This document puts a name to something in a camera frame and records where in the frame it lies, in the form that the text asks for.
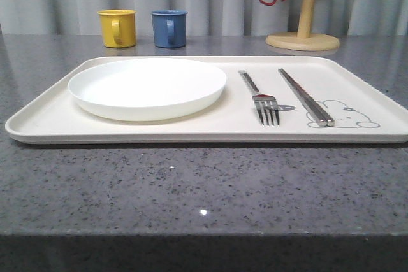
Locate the wooden mug tree stand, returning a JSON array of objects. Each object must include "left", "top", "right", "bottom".
[{"left": 265, "top": 0, "right": 340, "bottom": 52}]

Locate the silver metal fork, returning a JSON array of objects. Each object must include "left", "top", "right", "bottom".
[{"left": 239, "top": 70, "right": 280, "bottom": 127}]

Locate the cream rabbit serving tray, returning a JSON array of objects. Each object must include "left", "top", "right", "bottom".
[{"left": 5, "top": 56, "right": 407, "bottom": 144}]

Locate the grey pleated curtain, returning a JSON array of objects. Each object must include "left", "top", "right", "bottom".
[{"left": 1, "top": 0, "right": 407, "bottom": 36}]

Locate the blue enamel mug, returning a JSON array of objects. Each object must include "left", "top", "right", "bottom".
[{"left": 151, "top": 10, "right": 187, "bottom": 48}]

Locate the yellow enamel mug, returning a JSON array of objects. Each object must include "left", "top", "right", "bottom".
[{"left": 97, "top": 9, "right": 136, "bottom": 48}]

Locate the white round plate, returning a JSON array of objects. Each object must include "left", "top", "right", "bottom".
[{"left": 68, "top": 58, "right": 227, "bottom": 122}]

